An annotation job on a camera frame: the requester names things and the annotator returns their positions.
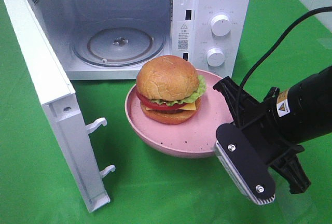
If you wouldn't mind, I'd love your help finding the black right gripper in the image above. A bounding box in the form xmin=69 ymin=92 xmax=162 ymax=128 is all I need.
xmin=213 ymin=76 xmax=311 ymax=194

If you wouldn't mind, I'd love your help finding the pink speckled plate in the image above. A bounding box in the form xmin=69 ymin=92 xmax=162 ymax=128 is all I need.
xmin=124 ymin=69 xmax=233 ymax=158

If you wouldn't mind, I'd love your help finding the burger with lettuce and cheese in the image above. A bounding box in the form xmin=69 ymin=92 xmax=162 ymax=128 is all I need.
xmin=136 ymin=55 xmax=206 ymax=124

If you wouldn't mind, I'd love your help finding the white microwave door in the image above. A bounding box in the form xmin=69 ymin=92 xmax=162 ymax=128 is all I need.
xmin=4 ymin=0 xmax=115 ymax=212

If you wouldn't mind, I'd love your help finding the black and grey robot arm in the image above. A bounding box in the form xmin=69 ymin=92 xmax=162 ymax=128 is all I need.
xmin=214 ymin=67 xmax=331 ymax=199

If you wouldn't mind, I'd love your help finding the lower white microwave knob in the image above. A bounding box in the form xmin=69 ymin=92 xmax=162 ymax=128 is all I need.
xmin=206 ymin=48 xmax=225 ymax=67

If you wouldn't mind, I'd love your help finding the white microwave knob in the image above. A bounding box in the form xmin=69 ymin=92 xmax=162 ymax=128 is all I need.
xmin=206 ymin=48 xmax=225 ymax=67
xmin=210 ymin=13 xmax=231 ymax=37

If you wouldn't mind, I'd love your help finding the upper white microwave knob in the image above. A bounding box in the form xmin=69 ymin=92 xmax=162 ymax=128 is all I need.
xmin=210 ymin=13 xmax=231 ymax=37

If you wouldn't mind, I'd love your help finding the white microwave oven body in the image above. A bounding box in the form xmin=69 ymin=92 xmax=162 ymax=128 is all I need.
xmin=28 ymin=0 xmax=249 ymax=80

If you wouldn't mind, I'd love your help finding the black camera cable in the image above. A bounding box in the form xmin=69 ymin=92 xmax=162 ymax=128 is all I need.
xmin=233 ymin=6 xmax=332 ymax=128

